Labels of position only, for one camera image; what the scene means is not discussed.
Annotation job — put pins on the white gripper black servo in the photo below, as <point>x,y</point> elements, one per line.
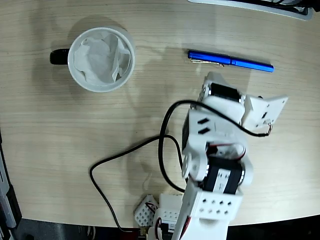
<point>223,91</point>

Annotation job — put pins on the blue pen with gold clip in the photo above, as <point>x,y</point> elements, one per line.
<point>212,57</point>

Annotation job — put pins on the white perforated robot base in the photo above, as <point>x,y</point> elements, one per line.
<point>145,212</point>

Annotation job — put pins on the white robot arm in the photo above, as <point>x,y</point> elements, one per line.
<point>200,207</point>

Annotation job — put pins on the white flat keyboard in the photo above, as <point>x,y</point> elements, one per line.
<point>250,6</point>

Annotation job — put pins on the crumpled white tissue paper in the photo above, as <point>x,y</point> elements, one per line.
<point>100,57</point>

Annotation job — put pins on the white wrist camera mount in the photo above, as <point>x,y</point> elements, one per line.
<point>265,110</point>

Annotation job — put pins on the grey black metal bracket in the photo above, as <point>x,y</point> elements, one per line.
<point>5,190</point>

